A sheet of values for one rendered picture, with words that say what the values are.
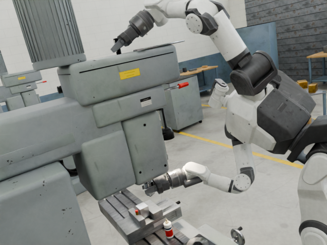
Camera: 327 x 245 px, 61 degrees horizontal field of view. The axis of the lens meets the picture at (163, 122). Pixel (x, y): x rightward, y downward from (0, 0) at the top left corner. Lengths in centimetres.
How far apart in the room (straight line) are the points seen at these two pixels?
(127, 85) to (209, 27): 38
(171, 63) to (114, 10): 732
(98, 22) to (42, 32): 719
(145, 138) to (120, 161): 15
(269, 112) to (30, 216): 93
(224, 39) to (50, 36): 62
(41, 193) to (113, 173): 31
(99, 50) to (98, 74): 708
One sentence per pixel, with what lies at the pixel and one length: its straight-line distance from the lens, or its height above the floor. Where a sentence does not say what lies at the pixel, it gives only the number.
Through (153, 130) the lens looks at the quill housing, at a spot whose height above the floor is 154.
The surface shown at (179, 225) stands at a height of 84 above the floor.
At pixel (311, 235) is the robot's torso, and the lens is 136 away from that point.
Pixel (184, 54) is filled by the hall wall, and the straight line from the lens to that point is 954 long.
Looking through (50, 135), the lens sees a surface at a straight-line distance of 107.
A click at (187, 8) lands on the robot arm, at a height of 201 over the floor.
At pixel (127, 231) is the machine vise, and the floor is 99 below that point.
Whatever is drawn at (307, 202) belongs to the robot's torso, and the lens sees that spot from 134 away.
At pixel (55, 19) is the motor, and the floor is 205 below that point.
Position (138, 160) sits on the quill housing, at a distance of 122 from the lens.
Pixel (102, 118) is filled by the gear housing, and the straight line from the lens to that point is 110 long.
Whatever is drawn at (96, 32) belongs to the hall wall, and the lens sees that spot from 818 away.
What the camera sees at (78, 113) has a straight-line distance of 108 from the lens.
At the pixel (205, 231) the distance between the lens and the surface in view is 191.
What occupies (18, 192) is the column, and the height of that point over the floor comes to 155.
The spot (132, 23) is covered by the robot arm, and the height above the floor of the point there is 200.
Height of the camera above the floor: 190
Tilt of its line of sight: 16 degrees down
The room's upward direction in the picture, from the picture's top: 11 degrees counter-clockwise
